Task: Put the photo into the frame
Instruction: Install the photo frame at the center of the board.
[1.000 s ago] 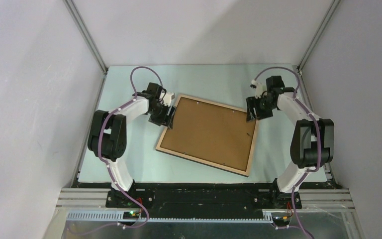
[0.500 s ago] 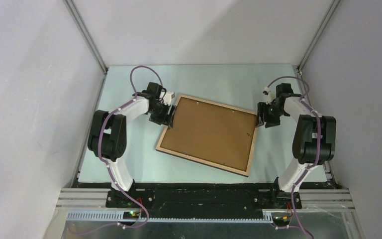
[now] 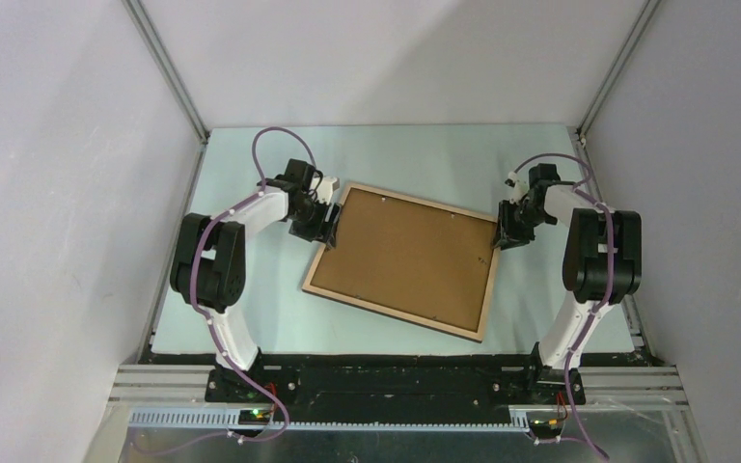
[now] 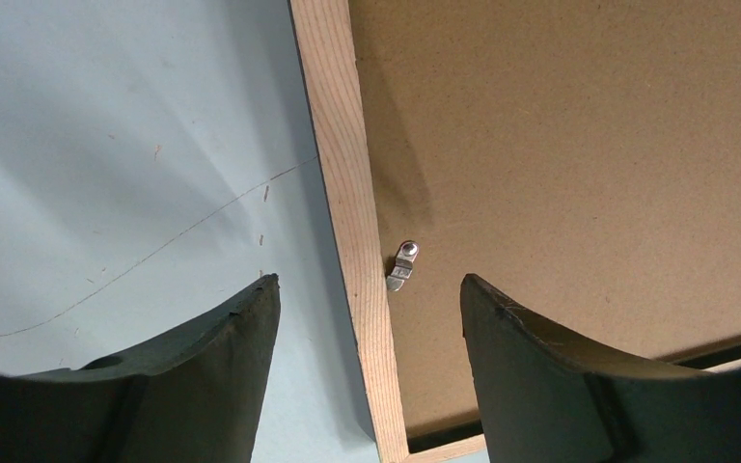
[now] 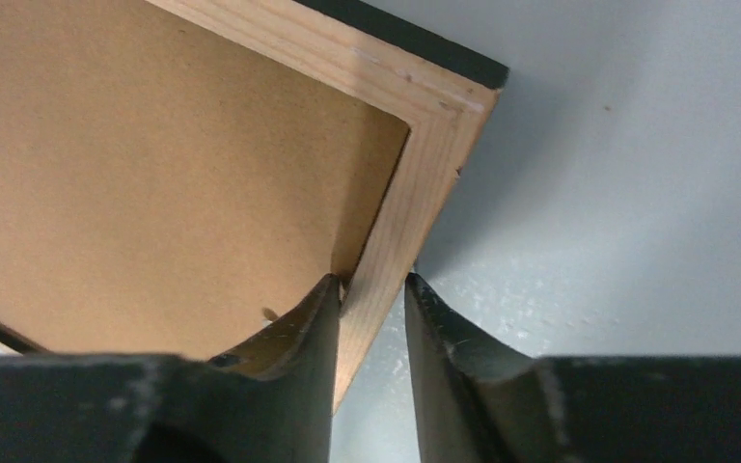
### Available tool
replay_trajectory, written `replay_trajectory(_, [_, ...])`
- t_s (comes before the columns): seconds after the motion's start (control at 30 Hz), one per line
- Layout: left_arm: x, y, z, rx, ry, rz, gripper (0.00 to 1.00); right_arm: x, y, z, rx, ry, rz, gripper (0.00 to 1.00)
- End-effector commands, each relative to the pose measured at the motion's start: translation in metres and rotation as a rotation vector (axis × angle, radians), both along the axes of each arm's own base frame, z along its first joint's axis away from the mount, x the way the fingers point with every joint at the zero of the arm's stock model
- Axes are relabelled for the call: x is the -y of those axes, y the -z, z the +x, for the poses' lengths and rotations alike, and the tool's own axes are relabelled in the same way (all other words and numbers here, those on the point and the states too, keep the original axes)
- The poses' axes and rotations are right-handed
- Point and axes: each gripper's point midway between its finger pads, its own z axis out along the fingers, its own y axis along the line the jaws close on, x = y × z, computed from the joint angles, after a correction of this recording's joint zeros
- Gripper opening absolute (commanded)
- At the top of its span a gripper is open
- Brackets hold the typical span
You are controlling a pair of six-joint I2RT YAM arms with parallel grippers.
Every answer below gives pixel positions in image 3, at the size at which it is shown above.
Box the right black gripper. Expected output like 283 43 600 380
492 199 553 251

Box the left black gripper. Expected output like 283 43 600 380
289 195 343 249

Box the black picture frame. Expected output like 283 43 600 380
301 181 504 344

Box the brown cardboard backing board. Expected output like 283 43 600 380
310 188 498 335

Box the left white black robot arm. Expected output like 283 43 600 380
170 159 342 402

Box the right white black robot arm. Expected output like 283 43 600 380
491 163 643 403

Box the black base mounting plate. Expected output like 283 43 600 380
205 354 586 418

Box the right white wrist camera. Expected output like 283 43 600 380
505 171 529 204

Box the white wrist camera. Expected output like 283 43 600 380
315 176 340 204
505 171 529 204

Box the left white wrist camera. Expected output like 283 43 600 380
315 176 340 204

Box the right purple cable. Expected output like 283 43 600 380
513 152 618 461

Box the purple cable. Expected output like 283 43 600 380
188 126 318 444
513 152 618 461

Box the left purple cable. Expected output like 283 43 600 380
188 126 318 444

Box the aluminium frame rail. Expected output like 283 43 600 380
108 366 690 432

